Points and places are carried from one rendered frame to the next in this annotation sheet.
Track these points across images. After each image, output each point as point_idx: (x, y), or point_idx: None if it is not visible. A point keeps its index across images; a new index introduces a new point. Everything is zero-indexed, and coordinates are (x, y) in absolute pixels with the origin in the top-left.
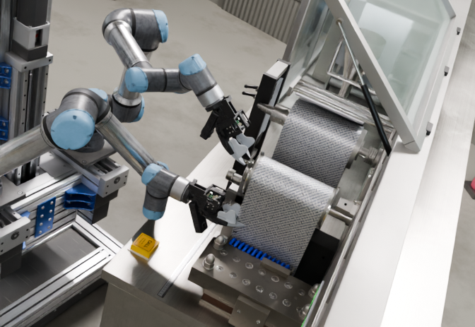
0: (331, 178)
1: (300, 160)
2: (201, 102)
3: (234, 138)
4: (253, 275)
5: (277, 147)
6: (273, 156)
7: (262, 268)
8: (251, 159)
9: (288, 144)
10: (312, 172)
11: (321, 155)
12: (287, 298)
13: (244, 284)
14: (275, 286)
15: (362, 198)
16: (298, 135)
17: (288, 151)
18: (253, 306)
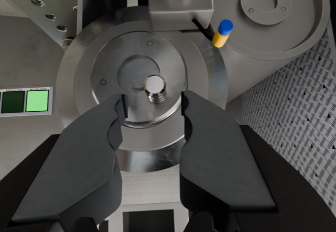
0: (246, 104)
1: (279, 98)
2: None
3: (191, 199)
4: None
5: (331, 88)
6: (327, 46)
7: None
8: (147, 124)
9: (313, 121)
10: (261, 89)
11: (264, 139)
12: (68, 27)
13: None
14: (68, 13)
15: (136, 176)
16: (306, 167)
17: (305, 99)
18: (7, 2)
